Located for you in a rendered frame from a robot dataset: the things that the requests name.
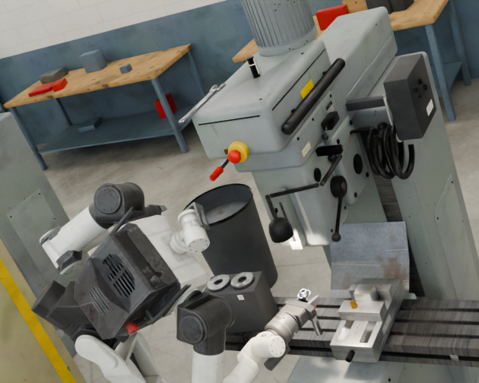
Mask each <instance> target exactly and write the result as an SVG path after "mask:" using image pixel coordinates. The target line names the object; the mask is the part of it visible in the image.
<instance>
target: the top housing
mask: <svg viewBox="0 0 479 383"><path fill-rule="evenodd" d="M253 56H254V59H255V62H256V64H257V67H258V70H259V73H260V75H261V76H260V77H258V78H254V77H253V75H252V72H251V69H250V67H249V63H248V61H247V62H246V63H245V64H244V65H243V66H242V67H241V68H240V69H238V70H237V71H236V72H235V73H234V74H233V75H232V76H231V77H230V78H229V79H228V80H227V81H226V82H225V84H226V86H225V87H224V88H223V89H222V90H220V91H217V92H216V93H215V94H214V95H213V96H212V97H211V98H210V99H209V100H208V101H207V102H206V103H205V104H204V105H203V106H202V107H201V108H200V109H199V110H198V111H196V112H195V113H194V114H193V115H192V121H193V123H194V126H195V129H196V131H197V132H198V136H199V137H200V140H201V142H202V145H203V147H204V149H205V152H206V154H207V156H208V157H209V158H210V159H212V160H218V159H225V158H227V154H225V153H224V150H226V149H228V147H229V146H230V145H231V144H232V143H233V142H234V141H240V142H243V143H244V144H245V145H246V146H247V147H248V148H249V156H252V155H259V154H272V153H279V152H281V151H282V150H283V149H284V148H285V147H286V146H287V144H288V143H289V141H290V140H291V138H292V137H293V136H294V135H295V134H296V133H297V131H298V130H299V129H300V127H301V126H302V124H303V123H304V122H305V121H306V120H307V118H308V117H309V116H310V114H311V113H312V111H313V110H314V109H315V108H316V107H317V106H318V104H319V103H320V101H321V100H322V99H323V97H324V96H325V95H326V94H327V92H328V91H329V90H330V89H331V87H332V86H333V85H334V83H335V79H334V80H333V81H332V83H331V84H330V85H329V87H328V88H327V90H326V91H325V92H324V93H323V95H321V97H320V98H319V100H318V101H317V102H316V104H315V105H314V106H313V107H312V108H311V110H310V111H309V112H308V113H307V115H306V116H305V117H304V119H303V120H302V122H301V123H300V124H299V125H298V126H297V128H296V129H295V130H294V131H293V133H292V134H291V135H286V134H285V133H283V132H282V130H281V126H282V125H283V124H284V123H285V122H286V120H287V119H288V118H289V117H290V115H291V114H292V113H291V110H292V109H296V108H297V107H298V106H299V104H300V103H301V102H302V101H303V99H304V98H305V97H306V95H307V94H308V93H309V92H310V91H311V89H313V88H314V86H315V85H316V84H317V82H318V81H319V80H320V79H321V77H322V76H323V73H322V72H324V71H327V70H328V69H329V68H330V67H331V62H330V59H329V57H328V53H327V50H326V48H325V44H324V42H323V41H322V40H312V41H311V42H310V43H307V44H306V45H305V46H302V47H300V48H299V49H295V50H294V51H291V52H287V53H284V54H281V55H274V56H263V55H260V54H259V52H256V53H255V54H254V55H253Z"/></svg>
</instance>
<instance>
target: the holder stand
mask: <svg viewBox="0 0 479 383"><path fill-rule="evenodd" d="M204 291H206V292H209V293H213V294H216V295H219V296H223V297H225V298H227V299H228V300H229V301H230V302H231V303H232V305H233V307H234V310H235V313H236V317H235V321H234V323H233V324H232V325H231V326H230V327H228V328H227V329H226V333H236V332H247V331H264V330H265V326H266V325H267V324H268V323H269V322H270V320H271V319H273V317H274V316H276V314H277V312H278V307H277V305H276V302H275V300H274V297H273V296H272V293H271V291H270V288H269V286H268V283H267V281H266V279H265V275H264V274H263V272H262V271H257V272H243V273H241V274H230V275H226V274H222V275H218V276H216V277H211V279H210V280H209V282H208V284H207V286H206V287H205V290H204Z"/></svg>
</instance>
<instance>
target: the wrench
mask: <svg viewBox="0 0 479 383"><path fill-rule="evenodd" d="M225 86H226V84H225V83H224V84H222V85H220V86H219V88H217V85H214V86H213V87H212V88H211V89H210V90H209V93H208V94H207V95H206V96H205V97H204V98H203V99H202V100H201V101H200V102H199V103H198V104H197V105H196V106H195V107H194V108H192V109H191V110H190V111H189V112H188V113H187V114H186V115H185V116H184V117H183V118H182V119H181V120H180V121H179V124H181V123H185V122H186V121H187V120H188V119H189V118H190V117H191V116H192V115H193V114H194V113H195V112H196V111H198V110H199V109H200V108H201V107H202V106H203V105H204V104H205V103H206V102H207V101H208V100H209V99H210V98H211V97H212V96H213V95H214V94H215V93H216V92H217V91H220V90H222V89H223V88H224V87H225Z"/></svg>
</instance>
